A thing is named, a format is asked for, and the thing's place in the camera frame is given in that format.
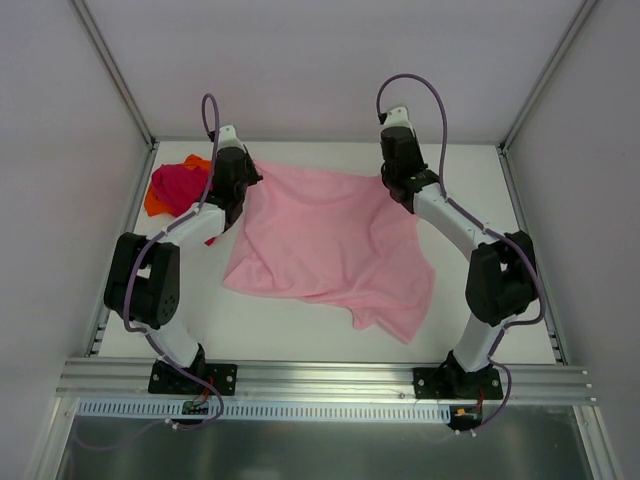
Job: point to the aluminium frame post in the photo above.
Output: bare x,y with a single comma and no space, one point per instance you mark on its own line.
577,23
92,30

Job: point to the aluminium mounting rail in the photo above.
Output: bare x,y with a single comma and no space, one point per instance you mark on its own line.
322,381

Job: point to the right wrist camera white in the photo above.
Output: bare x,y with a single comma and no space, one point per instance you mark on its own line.
397,116

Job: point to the light pink t shirt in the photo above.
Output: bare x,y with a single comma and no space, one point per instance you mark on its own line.
335,239

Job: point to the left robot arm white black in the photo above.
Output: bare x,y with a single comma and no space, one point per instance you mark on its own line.
143,285

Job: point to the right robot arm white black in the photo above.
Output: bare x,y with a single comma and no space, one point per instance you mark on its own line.
501,278

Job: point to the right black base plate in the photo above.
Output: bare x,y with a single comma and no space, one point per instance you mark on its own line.
440,383

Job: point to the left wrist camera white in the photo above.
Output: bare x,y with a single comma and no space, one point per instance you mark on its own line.
226,137

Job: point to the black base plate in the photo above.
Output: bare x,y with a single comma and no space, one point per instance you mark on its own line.
166,380
440,383

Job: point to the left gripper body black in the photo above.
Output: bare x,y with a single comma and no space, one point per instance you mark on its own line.
249,173

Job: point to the right aluminium frame post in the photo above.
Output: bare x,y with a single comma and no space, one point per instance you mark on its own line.
577,23

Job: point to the white slotted cable duct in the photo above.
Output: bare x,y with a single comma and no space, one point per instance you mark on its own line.
266,410

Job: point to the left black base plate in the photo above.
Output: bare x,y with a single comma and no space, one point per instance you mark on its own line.
166,380

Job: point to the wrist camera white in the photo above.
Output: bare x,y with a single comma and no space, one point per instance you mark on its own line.
226,137
397,116

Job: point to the left aluminium frame post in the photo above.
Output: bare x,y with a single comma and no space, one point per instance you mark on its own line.
92,30

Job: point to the magenta folded t shirt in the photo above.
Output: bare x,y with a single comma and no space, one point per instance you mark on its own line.
177,187

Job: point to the orange folded t shirt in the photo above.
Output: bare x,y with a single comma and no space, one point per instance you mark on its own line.
155,202

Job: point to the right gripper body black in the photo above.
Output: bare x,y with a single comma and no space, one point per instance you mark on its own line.
407,179

